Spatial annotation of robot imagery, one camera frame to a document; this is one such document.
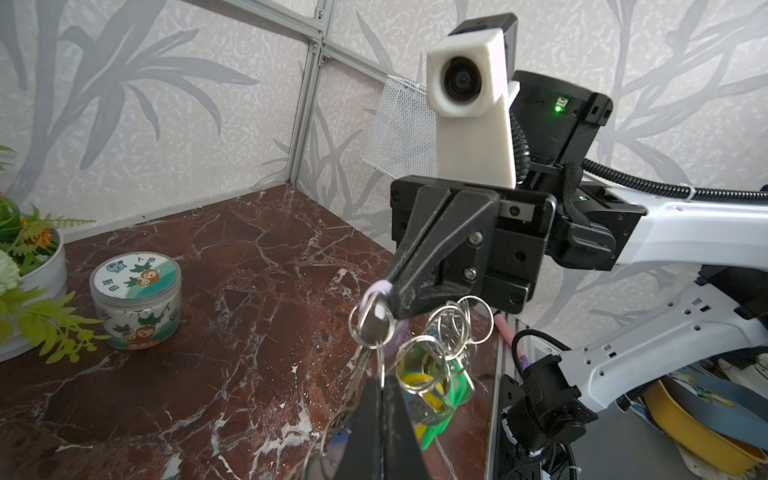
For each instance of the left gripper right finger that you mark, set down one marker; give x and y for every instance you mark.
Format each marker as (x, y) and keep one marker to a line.
(402, 457)

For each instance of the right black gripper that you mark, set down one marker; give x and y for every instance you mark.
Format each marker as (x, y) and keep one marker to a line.
(455, 239)

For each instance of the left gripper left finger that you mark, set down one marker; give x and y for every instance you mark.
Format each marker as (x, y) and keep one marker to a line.
(362, 458)

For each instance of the purple tagged key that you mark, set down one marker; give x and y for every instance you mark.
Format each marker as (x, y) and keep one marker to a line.
(371, 321)

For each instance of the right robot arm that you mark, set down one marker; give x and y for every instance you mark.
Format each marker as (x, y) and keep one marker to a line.
(703, 124)

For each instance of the round green tin can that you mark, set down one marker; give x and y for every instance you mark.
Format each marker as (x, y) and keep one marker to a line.
(138, 298)

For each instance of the potted flower plant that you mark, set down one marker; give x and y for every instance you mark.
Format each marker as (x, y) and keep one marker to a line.
(36, 310)

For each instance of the white wire mesh basket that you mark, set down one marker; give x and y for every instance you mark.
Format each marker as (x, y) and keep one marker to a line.
(401, 138)

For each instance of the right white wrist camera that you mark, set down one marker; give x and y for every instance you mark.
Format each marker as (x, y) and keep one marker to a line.
(470, 87)

